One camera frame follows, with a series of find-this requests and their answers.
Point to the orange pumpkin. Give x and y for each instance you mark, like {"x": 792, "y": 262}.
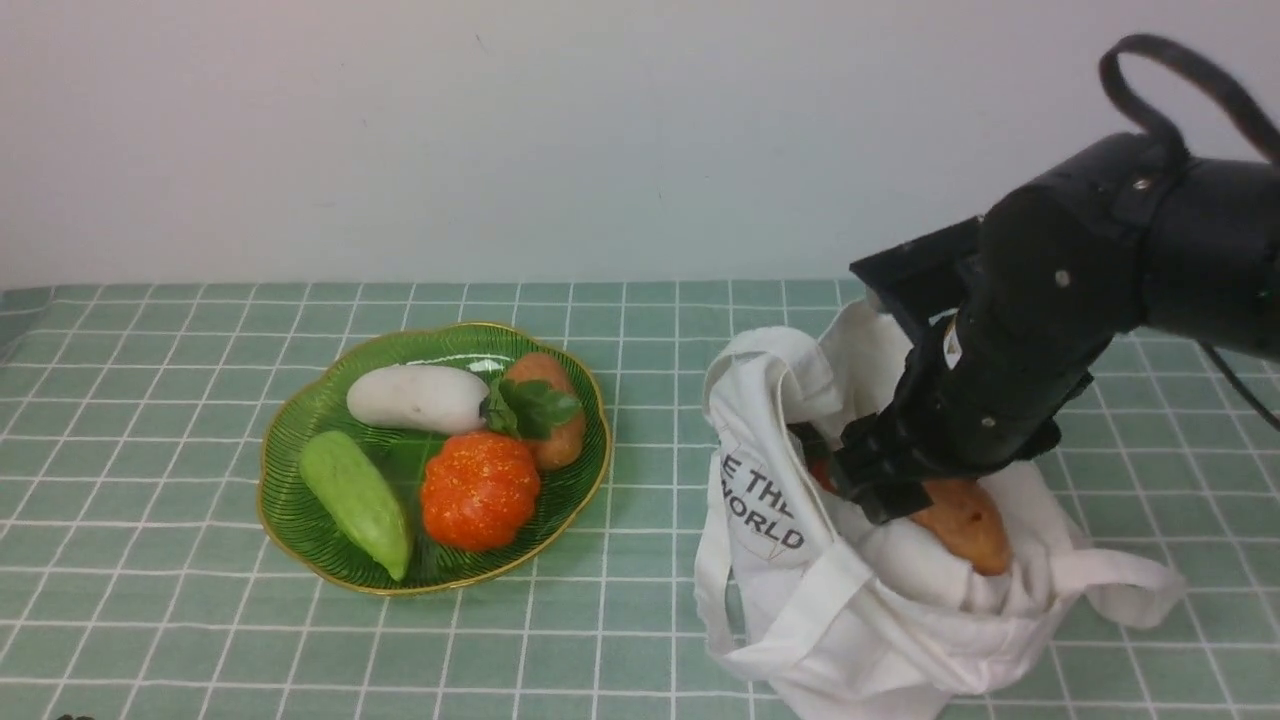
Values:
{"x": 479, "y": 490}

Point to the orange carrot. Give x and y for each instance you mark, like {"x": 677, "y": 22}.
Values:
{"x": 819, "y": 469}

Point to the brown potato on plate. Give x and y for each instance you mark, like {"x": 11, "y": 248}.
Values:
{"x": 564, "y": 444}

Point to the green checkered tablecloth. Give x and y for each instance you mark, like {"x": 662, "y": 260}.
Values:
{"x": 138, "y": 584}

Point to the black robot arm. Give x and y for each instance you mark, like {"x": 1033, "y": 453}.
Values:
{"x": 1207, "y": 230}

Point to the green glass plate gold rim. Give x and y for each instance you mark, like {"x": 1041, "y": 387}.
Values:
{"x": 297, "y": 523}

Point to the white radish with green leaves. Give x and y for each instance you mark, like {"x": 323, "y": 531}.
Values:
{"x": 452, "y": 402}

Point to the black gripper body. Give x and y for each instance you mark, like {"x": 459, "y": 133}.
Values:
{"x": 1006, "y": 314}

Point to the tan butternut squash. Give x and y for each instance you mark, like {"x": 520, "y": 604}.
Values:
{"x": 966, "y": 521}

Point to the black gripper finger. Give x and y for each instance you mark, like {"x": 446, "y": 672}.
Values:
{"x": 879, "y": 464}

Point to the white cloth tote bag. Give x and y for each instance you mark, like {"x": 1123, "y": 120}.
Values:
{"x": 847, "y": 620}

